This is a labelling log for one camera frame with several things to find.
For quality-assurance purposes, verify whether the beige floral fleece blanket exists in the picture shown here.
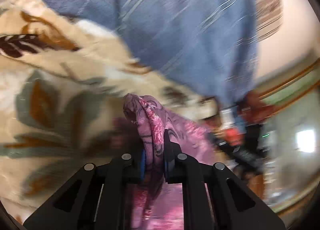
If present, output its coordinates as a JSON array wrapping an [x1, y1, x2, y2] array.
[[1, 0, 217, 221]]

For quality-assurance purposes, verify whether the brown striped curtain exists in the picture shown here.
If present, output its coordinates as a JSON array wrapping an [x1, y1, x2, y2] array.
[[256, 0, 283, 41]]

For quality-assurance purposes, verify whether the blue plaid bedsheet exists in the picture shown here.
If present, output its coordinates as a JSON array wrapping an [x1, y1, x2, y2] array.
[[43, 0, 257, 107]]

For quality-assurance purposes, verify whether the purple floral garment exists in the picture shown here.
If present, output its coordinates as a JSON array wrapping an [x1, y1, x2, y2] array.
[[111, 93, 217, 229]]

